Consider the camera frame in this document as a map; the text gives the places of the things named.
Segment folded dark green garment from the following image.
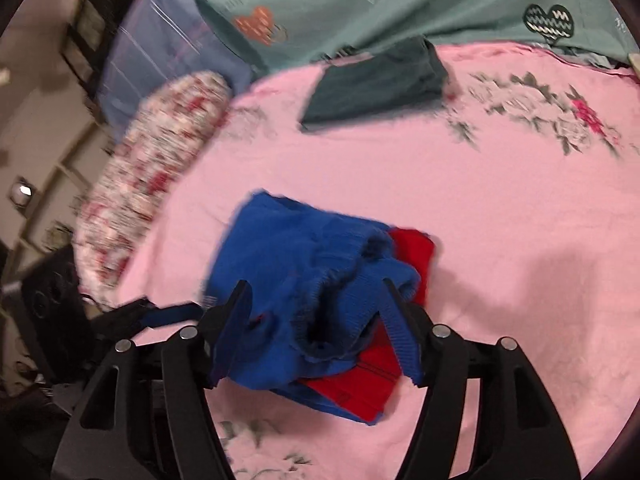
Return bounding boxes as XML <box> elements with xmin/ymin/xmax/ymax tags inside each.
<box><xmin>299</xmin><ymin>36</ymin><xmax>449</xmax><ymax>133</ymax></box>

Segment blue and red pants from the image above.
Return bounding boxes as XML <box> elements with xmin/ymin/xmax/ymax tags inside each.
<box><xmin>202</xmin><ymin>189</ymin><xmax>436</xmax><ymax>426</ymax></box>

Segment dark carved folding screen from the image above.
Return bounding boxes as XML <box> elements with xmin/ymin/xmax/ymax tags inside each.
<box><xmin>62</xmin><ymin>0</ymin><xmax>166</xmax><ymax>111</ymax></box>

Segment red floral quilt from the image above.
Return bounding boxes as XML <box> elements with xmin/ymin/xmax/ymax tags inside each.
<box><xmin>72</xmin><ymin>71</ymin><xmax>235</xmax><ymax>306</ymax></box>

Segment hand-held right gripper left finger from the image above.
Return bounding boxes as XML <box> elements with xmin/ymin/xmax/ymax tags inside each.
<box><xmin>50</xmin><ymin>280</ymin><xmax>251</xmax><ymax>480</ymax></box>

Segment pink floral bed sheet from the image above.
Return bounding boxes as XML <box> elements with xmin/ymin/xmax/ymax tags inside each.
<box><xmin>120</xmin><ymin>42</ymin><xmax>640</xmax><ymax>480</ymax></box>

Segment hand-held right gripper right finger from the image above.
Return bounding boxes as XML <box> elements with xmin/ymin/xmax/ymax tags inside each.
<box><xmin>382</xmin><ymin>280</ymin><xmax>581</xmax><ymax>480</ymax></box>

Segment purple plaid sheet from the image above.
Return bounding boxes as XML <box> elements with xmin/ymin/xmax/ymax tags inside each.
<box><xmin>97</xmin><ymin>0</ymin><xmax>266</xmax><ymax>143</ymax></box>

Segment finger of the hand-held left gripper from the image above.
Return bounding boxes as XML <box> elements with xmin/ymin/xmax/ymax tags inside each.
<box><xmin>95</xmin><ymin>299</ymin><xmax>205</xmax><ymax>347</ymax></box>

